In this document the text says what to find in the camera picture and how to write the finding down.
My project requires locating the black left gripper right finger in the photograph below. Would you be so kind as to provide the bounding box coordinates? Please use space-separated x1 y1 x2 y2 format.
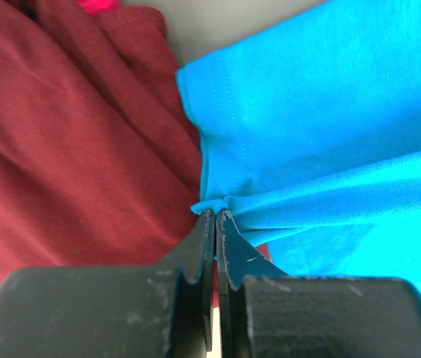
216 210 421 357

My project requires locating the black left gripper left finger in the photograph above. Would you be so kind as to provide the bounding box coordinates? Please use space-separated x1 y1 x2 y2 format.
0 211 216 357

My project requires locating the blue t shirt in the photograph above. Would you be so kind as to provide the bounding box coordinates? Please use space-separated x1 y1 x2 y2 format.
177 1 421 292

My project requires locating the dark red folded t shirt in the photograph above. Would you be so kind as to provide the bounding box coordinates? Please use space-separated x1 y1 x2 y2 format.
0 1 202 282

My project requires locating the pink folded t shirt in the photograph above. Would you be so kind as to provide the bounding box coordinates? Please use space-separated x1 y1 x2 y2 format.
77 0 121 15

